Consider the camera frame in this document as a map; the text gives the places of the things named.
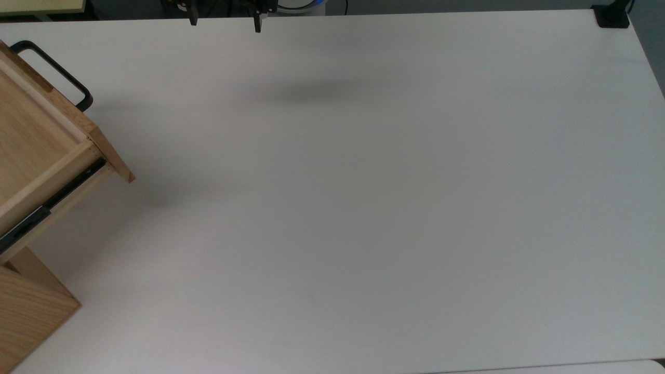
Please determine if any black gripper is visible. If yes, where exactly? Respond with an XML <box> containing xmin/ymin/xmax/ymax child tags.
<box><xmin>174</xmin><ymin>0</ymin><xmax>277</xmax><ymax>34</ymax></box>

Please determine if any light wooden drawer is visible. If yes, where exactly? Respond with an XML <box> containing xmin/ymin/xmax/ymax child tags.
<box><xmin>0</xmin><ymin>41</ymin><xmax>136</xmax><ymax>260</ymax></box>

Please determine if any light wooden drawer cabinet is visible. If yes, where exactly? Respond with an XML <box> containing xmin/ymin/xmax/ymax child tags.
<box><xmin>0</xmin><ymin>246</ymin><xmax>82</xmax><ymax>374</ymax></box>

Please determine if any pale yellow table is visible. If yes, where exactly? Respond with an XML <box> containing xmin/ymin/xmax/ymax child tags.
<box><xmin>0</xmin><ymin>0</ymin><xmax>87</xmax><ymax>15</ymax></box>

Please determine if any black metal drawer handle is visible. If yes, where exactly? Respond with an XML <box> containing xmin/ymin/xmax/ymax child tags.
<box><xmin>9</xmin><ymin>40</ymin><xmax>94</xmax><ymax>113</ymax></box>

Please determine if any black metal drawer slide rail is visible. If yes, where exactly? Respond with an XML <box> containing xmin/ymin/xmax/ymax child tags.
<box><xmin>0</xmin><ymin>158</ymin><xmax>108</xmax><ymax>255</ymax></box>

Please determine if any black clamp mount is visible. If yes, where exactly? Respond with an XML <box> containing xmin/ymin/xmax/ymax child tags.
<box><xmin>592</xmin><ymin>0</ymin><xmax>635</xmax><ymax>29</ymax></box>

